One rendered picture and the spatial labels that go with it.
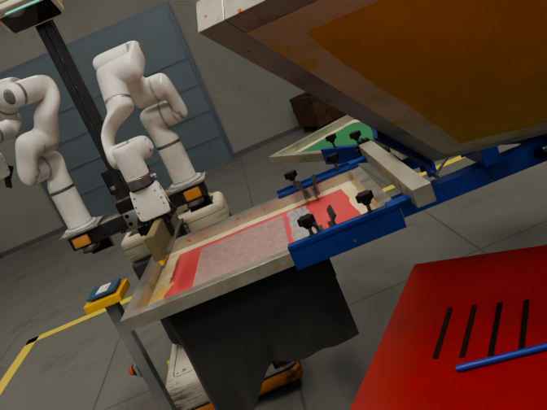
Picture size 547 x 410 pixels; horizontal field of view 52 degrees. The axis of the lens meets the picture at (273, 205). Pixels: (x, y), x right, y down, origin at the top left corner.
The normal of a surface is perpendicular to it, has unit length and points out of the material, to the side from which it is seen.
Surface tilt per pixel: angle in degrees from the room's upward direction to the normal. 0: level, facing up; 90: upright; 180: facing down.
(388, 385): 0
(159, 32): 90
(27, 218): 90
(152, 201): 91
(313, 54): 148
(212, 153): 90
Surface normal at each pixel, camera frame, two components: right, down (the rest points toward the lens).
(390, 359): -0.38, -0.89
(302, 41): 0.10, 0.97
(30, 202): 0.10, 0.24
